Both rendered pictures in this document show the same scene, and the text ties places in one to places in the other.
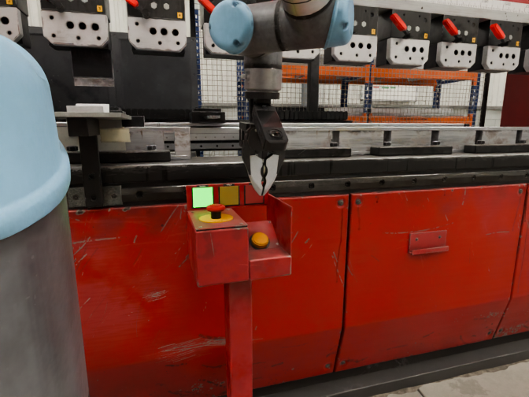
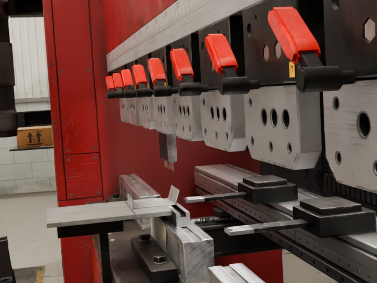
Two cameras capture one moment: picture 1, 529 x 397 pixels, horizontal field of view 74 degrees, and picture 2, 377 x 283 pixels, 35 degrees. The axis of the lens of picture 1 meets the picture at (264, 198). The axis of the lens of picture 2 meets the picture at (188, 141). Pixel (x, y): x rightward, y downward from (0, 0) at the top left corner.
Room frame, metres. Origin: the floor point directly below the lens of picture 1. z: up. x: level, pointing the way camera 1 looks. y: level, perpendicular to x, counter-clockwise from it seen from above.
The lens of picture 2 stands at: (1.13, -0.90, 1.25)
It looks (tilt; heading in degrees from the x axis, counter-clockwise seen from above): 5 degrees down; 93
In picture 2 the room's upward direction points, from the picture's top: 3 degrees counter-clockwise
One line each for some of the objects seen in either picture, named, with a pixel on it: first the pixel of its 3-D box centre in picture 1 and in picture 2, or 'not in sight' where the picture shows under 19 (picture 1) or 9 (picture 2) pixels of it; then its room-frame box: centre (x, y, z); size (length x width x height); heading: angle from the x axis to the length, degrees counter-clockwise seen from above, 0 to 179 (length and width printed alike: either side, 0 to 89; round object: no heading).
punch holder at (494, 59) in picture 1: (494, 47); not in sight; (1.38, -0.85, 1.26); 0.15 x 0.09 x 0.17; 106
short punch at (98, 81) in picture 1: (93, 68); (167, 147); (1.01, 0.47, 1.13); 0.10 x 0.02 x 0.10; 106
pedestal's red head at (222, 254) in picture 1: (236, 228); not in sight; (0.74, 0.06, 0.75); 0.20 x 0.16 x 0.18; 108
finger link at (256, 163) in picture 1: (253, 172); not in sight; (0.75, 0.02, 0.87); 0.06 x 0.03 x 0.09; 18
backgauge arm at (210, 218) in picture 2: not in sight; (262, 226); (1.25, 1.01, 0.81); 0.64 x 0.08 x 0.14; 16
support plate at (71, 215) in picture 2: (86, 116); (106, 211); (0.86, 0.43, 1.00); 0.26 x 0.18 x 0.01; 16
